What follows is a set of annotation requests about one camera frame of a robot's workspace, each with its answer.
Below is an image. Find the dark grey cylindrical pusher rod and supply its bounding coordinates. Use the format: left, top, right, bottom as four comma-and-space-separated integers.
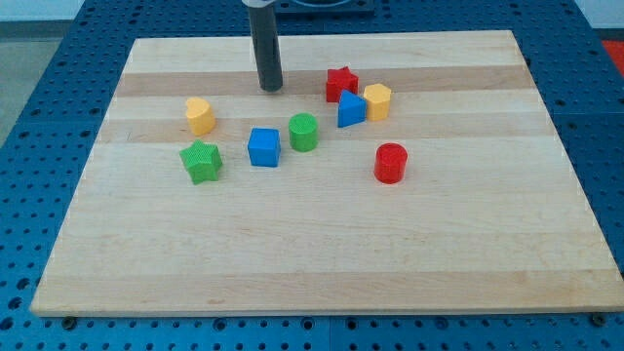
247, 0, 283, 93

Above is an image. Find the red star block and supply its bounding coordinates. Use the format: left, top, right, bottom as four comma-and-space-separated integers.
326, 66, 359, 102

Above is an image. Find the blue triangle block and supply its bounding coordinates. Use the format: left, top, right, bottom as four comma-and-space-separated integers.
337, 90, 367, 128

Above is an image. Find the green star block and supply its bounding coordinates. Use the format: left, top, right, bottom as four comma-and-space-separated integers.
179, 139, 223, 185

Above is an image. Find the green cylinder block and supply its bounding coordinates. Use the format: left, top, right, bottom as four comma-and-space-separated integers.
289, 112, 318, 152

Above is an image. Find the yellow heart block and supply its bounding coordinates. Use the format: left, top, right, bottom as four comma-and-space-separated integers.
185, 97, 216, 137

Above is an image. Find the blue cube block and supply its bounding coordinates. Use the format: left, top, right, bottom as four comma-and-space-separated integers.
248, 128, 281, 168

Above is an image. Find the yellow hexagon block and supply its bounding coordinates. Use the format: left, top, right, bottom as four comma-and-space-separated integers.
363, 83, 392, 121

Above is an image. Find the red cylinder block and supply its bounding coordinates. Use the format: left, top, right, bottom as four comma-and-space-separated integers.
373, 143, 409, 184

